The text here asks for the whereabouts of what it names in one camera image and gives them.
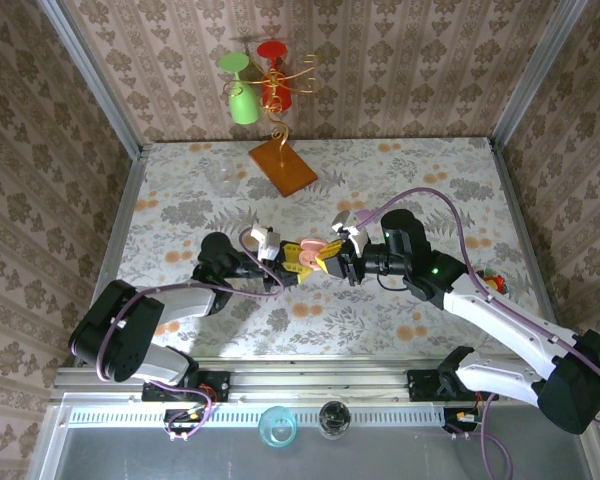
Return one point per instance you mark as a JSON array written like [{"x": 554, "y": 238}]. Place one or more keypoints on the aluminium side rail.
[
  {"x": 128, "y": 200},
  {"x": 513, "y": 200}
]

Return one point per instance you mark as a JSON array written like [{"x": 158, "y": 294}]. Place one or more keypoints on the aluminium frame post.
[
  {"x": 534, "y": 75},
  {"x": 96, "y": 80}
]

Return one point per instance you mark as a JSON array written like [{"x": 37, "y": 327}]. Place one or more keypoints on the small colourful toy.
[{"x": 495, "y": 282}]

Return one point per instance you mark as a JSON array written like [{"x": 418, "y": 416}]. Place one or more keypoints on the aluminium mounting rail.
[{"x": 320, "y": 380}]

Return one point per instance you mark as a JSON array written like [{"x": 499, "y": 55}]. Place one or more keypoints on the clear glass cup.
[{"x": 220, "y": 180}]

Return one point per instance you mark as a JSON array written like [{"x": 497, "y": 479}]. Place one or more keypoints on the dark clear drinking glass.
[{"x": 334, "y": 420}]

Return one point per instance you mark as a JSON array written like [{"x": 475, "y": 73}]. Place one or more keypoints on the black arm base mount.
[
  {"x": 422, "y": 385},
  {"x": 215, "y": 385}
]

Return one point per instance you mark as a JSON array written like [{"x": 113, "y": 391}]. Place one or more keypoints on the green wine glass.
[{"x": 244, "y": 107}]

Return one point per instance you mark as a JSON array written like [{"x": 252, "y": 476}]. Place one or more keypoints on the red wine glass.
[{"x": 271, "y": 50}]

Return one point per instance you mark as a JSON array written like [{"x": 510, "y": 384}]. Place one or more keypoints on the grey metal tray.
[{"x": 380, "y": 455}]

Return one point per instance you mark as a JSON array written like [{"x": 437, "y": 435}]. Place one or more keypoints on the blue drinking glass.
[{"x": 267, "y": 425}]

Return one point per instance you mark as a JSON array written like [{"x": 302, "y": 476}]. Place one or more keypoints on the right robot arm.
[{"x": 505, "y": 320}]

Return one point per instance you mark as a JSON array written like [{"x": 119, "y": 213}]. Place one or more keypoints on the slotted metal strip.
[{"x": 380, "y": 414}]

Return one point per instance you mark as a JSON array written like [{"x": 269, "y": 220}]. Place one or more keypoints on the floral patterned tablecloth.
[{"x": 405, "y": 165}]

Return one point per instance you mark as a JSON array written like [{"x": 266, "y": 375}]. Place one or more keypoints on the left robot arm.
[{"x": 180, "y": 302}]

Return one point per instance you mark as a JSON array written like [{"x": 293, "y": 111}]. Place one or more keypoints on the pink earbud charging case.
[{"x": 310, "y": 256}]

